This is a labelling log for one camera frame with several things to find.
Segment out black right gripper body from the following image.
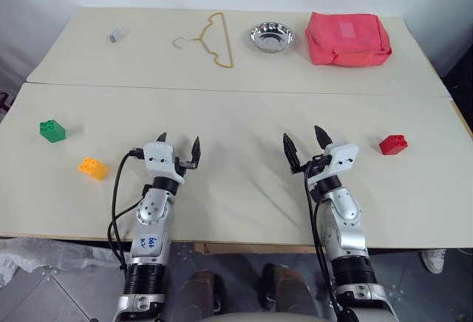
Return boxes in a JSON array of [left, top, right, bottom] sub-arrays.
[[299, 154, 333, 182]]

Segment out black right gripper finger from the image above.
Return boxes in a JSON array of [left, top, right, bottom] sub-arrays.
[[313, 125, 333, 151], [282, 132, 305, 174]]

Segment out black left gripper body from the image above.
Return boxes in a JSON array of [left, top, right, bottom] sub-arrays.
[[173, 155, 196, 179]]

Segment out red toy brick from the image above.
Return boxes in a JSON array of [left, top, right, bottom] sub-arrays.
[[378, 134, 409, 157]]

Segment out yellow toy brick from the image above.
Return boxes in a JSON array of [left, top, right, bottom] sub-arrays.
[[77, 157, 109, 182]]

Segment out pink fabric bag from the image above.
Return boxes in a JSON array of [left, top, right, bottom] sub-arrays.
[[304, 12, 392, 67]]

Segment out green toy brick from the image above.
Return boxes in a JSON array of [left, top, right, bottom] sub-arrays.
[[39, 118, 68, 143]]

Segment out shiny steel bowl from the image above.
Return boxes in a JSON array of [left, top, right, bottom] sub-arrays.
[[247, 21, 298, 54]]

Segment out dark brown rounded shape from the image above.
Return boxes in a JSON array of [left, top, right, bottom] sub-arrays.
[[180, 270, 226, 318], [259, 262, 321, 318]]

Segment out white shoe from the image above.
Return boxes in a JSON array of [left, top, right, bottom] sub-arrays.
[[421, 248, 447, 275]]

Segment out clear plastic wrap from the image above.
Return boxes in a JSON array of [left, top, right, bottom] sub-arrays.
[[0, 238, 129, 289]]

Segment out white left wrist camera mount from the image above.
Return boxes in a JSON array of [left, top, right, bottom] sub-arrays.
[[142, 141, 186, 185]]

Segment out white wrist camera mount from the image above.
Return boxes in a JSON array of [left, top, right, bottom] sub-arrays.
[[142, 141, 186, 185], [323, 142, 360, 179]]

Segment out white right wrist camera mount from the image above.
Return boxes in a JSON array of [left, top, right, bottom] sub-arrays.
[[323, 142, 360, 179]]

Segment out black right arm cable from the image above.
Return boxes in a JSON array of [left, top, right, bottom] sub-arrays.
[[302, 156, 344, 322]]

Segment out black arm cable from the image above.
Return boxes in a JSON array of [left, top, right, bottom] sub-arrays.
[[106, 146, 146, 275], [302, 156, 344, 322]]

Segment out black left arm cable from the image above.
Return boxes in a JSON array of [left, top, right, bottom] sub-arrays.
[[106, 146, 146, 275]]

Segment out yellow wire clothes hanger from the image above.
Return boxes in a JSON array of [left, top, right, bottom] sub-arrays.
[[172, 12, 235, 69]]

